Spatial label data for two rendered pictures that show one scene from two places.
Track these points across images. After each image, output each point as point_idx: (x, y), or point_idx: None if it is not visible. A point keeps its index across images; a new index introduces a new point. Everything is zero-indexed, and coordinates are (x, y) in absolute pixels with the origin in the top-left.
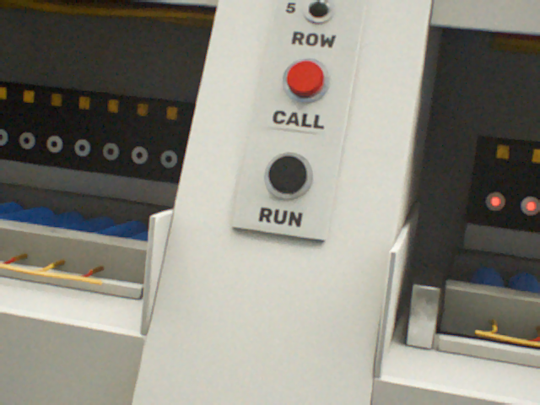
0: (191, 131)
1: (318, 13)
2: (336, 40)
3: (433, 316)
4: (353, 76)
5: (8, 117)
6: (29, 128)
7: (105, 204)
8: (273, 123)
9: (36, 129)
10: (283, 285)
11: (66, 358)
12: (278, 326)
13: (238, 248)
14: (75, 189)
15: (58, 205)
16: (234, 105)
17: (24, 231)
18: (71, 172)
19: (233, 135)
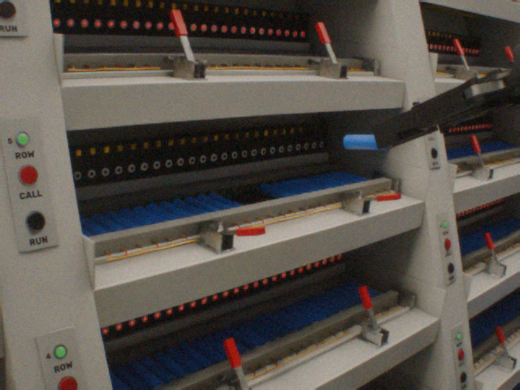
0: (417, 146)
1: None
2: None
3: None
4: None
5: (266, 142)
6: (273, 145)
7: (312, 168)
8: (428, 140)
9: (275, 145)
10: (438, 179)
11: (413, 213)
12: (439, 188)
13: (431, 173)
14: (290, 165)
15: (299, 173)
16: (421, 137)
17: (369, 185)
18: (289, 158)
19: (422, 145)
